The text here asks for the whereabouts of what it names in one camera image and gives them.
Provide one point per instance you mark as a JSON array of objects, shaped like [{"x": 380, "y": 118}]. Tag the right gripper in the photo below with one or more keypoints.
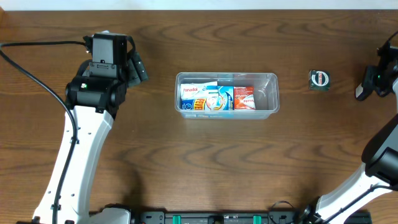
[{"x": 369, "y": 81}]

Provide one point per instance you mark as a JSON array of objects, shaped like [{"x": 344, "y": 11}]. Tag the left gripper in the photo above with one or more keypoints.
[{"x": 137, "y": 70}]

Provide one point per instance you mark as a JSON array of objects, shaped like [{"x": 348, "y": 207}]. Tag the dark bottle white cap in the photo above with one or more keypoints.
[{"x": 361, "y": 93}]

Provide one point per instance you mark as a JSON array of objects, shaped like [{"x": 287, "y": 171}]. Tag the white Panadol box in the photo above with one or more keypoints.
[{"x": 196, "y": 90}]

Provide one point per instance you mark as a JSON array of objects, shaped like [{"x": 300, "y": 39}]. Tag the blue medicine box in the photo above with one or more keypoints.
[{"x": 219, "y": 99}]

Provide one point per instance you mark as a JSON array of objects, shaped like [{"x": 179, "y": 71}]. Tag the red Panadol ActiFast box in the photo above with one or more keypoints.
[{"x": 244, "y": 98}]

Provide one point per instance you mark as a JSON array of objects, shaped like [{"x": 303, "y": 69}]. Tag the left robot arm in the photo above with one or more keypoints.
[{"x": 93, "y": 98}]

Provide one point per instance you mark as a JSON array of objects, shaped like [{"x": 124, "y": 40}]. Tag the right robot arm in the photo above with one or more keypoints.
[{"x": 377, "y": 174}]

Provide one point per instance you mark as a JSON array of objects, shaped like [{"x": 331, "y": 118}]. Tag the clear plastic container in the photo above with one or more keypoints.
[{"x": 266, "y": 94}]

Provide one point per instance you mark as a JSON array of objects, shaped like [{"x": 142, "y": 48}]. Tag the green Zam-Buk box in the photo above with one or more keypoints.
[{"x": 318, "y": 80}]

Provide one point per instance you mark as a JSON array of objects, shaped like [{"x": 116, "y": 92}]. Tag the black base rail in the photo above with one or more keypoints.
[{"x": 248, "y": 217}]

